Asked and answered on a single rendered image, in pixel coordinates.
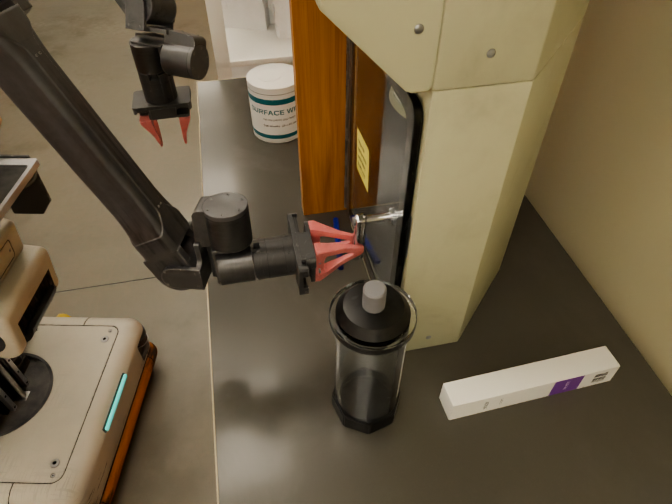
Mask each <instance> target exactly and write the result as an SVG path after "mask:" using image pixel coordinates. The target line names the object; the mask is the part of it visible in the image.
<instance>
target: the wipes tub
mask: <svg viewBox="0 0 672 504"><path fill-rule="evenodd" d="M246 80H247V87H248V95H249V103H250V110H251V117H252V124H253V130H254V134H255V135H256V136H257V137H258V138H259V139H261V140H263V141H265V142H269V143H285V142H289V141H292V140H294V139H296V138H298V136H297V120H296V104H295V88H294V72H293V66H292V65H288V64H284V63H268V64H263V65H260V66H257V67H255V68H253V69H251V70H250V71H249V72H248V73H247V76H246Z"/></svg>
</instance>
